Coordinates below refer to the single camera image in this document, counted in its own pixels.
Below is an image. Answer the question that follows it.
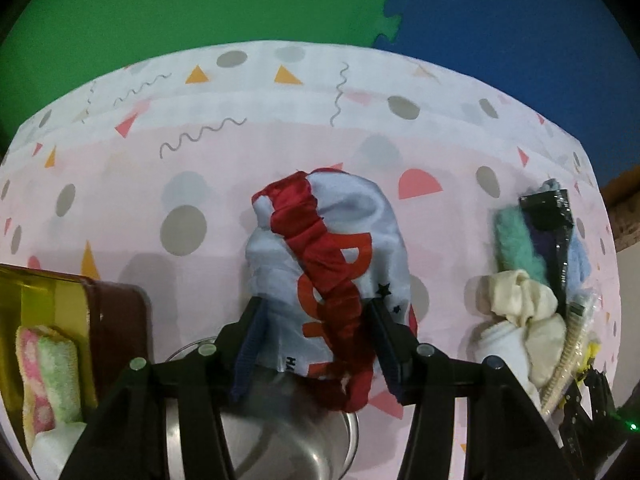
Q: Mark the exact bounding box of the white sock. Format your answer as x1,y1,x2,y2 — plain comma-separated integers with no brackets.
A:
472,322,543,401

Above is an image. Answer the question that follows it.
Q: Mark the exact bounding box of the blue foam mat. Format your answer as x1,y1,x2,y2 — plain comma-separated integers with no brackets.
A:
372,0,640,186

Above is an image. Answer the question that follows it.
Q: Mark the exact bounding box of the light blue fuzzy sock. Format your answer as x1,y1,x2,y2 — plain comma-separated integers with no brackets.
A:
537,178,591,296

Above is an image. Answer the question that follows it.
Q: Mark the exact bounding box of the teal fuzzy sock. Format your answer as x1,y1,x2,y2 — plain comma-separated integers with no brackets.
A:
495,207,548,286

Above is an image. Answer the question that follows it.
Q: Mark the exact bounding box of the green foam mat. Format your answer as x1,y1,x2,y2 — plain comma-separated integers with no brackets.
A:
0,0,418,136

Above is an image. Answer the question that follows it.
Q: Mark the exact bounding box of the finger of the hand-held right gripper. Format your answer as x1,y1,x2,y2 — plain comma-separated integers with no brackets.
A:
560,367,628,466

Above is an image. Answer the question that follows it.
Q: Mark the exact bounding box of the black purple sachet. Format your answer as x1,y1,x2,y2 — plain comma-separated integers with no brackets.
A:
518,187,576,316

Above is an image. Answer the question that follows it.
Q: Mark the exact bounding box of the metal bowl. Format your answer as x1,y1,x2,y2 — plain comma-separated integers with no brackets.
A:
162,340,361,480

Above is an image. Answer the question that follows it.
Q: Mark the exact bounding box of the cotton swab packet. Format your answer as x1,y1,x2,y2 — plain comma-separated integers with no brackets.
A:
540,290,601,416

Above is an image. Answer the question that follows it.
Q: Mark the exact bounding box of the maroon tin tray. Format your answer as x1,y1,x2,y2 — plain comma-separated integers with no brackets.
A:
0,262,151,461

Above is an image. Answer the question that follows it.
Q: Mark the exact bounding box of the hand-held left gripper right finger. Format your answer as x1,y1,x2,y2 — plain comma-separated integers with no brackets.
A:
367,299,583,480

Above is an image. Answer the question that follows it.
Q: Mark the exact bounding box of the cream scrunchie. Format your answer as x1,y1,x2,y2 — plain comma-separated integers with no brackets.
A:
487,269,568,388

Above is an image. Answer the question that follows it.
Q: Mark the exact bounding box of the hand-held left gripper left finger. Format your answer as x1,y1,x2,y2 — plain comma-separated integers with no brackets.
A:
60,296,266,480

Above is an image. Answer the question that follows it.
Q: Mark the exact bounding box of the brown wooden furniture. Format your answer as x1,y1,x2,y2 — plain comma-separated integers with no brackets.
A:
600,165,640,256

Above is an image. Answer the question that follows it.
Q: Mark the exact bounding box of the green fuzzy cloth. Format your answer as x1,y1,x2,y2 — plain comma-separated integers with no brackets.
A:
37,335,83,426

